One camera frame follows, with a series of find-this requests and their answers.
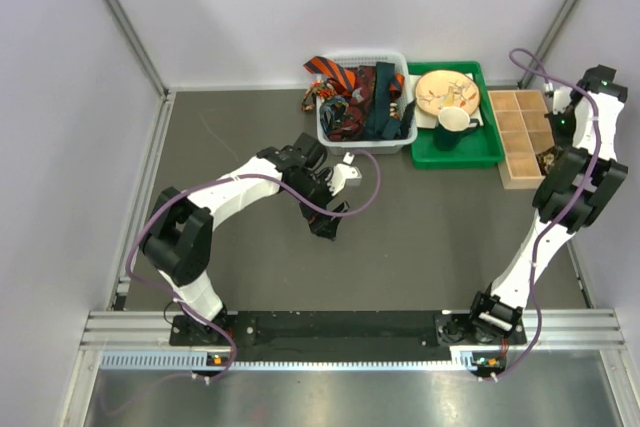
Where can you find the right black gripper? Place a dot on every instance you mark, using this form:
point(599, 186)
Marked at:
point(558, 138)

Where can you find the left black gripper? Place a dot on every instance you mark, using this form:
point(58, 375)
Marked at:
point(321, 224)

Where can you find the brown floral tie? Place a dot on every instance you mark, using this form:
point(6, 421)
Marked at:
point(547, 158)

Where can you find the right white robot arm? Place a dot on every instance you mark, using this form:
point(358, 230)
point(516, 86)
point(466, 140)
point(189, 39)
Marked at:
point(582, 176)

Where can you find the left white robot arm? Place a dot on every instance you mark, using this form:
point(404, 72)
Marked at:
point(178, 244)

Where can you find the wooden compartment box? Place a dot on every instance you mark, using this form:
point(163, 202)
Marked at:
point(525, 132)

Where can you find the green plastic tray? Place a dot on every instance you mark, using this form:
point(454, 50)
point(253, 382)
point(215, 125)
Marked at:
point(483, 149)

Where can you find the dark red patterned tie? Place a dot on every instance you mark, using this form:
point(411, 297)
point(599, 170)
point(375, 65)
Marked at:
point(360, 102)

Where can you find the blue patterned tie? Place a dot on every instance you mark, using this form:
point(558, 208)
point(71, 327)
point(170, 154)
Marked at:
point(332, 114)

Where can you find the dark teal tie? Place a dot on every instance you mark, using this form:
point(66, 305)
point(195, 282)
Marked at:
point(380, 124)

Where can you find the dark green white mug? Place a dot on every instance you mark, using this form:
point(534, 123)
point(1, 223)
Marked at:
point(452, 125)

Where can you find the white plastic basket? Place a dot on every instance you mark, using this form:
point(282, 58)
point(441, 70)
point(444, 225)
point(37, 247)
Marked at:
point(354, 59)

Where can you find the orange floral dark tie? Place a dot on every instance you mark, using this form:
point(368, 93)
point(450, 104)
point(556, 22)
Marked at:
point(324, 92)

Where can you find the beige floral plate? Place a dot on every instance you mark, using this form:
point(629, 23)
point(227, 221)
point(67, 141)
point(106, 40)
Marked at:
point(441, 89)

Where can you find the orange navy striped tie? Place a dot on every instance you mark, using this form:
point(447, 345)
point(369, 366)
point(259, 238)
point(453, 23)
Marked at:
point(346, 77)

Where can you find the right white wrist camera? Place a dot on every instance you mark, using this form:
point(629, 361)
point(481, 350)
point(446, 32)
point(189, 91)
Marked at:
point(558, 98)

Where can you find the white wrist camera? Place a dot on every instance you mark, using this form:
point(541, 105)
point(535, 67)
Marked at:
point(558, 98)
point(343, 175)

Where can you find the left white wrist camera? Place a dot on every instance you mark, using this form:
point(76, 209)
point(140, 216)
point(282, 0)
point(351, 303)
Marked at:
point(343, 175)

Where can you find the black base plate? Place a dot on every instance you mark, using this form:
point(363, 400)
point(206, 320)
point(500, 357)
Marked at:
point(350, 336)

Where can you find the aluminium frame rail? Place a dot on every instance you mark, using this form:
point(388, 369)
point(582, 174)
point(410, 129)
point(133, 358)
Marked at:
point(147, 341)

